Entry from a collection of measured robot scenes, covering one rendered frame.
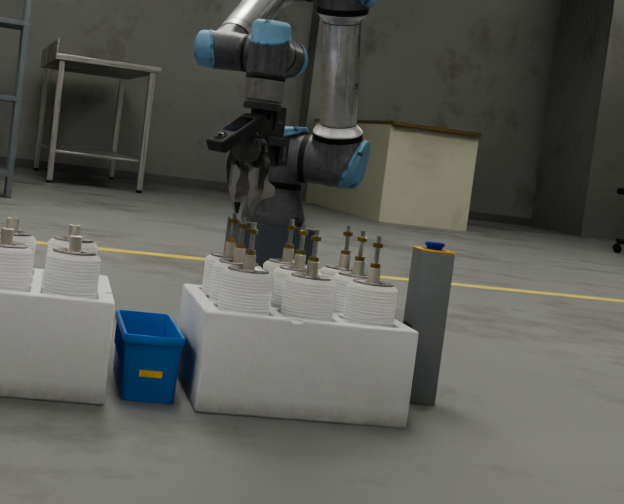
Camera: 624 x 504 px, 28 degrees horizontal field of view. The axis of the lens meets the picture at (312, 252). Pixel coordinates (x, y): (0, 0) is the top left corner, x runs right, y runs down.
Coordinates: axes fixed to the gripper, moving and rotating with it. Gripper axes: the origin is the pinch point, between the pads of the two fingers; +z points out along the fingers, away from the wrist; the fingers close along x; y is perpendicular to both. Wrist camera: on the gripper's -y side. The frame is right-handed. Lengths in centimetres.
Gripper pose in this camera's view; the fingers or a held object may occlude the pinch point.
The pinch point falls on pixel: (242, 207)
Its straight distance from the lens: 237.7
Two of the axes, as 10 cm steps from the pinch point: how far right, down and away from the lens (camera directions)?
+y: 6.4, 0.2, 7.6
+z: -1.2, 9.9, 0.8
